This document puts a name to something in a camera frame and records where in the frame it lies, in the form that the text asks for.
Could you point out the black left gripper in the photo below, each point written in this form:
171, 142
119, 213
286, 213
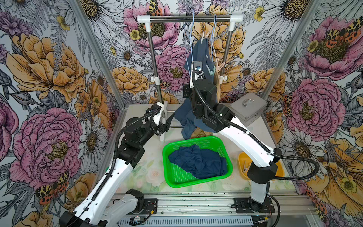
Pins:
163, 127

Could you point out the tan tank top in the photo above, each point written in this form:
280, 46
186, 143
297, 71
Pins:
218, 82

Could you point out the dark blue t-shirt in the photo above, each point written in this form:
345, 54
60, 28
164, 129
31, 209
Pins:
201, 163

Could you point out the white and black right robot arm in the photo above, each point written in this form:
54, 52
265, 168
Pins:
264, 159

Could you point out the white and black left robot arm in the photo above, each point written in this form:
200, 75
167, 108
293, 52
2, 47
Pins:
113, 170

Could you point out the blue hanger of light shirt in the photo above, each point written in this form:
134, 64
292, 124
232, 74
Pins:
191, 37

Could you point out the green perforated plastic basket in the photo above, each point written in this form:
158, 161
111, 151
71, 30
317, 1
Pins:
176, 177

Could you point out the silver metal case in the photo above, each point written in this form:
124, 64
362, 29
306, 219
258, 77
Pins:
248, 108

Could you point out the light blue t-shirt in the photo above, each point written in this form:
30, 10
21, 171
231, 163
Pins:
184, 114

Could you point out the yellow plastic tray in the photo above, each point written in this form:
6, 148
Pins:
244, 157

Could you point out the metal clothes rack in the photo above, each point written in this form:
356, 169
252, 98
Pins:
170, 66

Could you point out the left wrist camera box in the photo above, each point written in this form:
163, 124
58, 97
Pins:
159, 108

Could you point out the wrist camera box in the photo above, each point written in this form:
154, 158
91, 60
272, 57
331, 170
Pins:
196, 72
159, 108

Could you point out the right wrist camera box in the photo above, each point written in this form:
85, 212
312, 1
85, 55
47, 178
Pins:
196, 72

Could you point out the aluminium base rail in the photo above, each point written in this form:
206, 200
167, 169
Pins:
199, 210

